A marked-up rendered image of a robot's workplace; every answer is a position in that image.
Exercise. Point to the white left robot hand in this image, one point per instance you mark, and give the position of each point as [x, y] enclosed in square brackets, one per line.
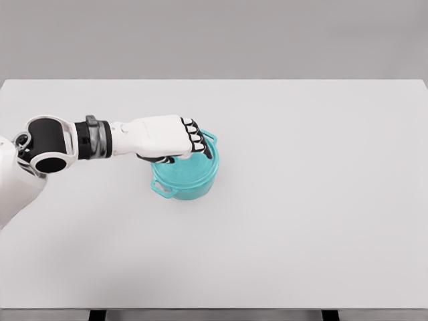
[164, 135]

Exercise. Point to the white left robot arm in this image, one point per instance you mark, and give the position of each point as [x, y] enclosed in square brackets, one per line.
[50, 147]

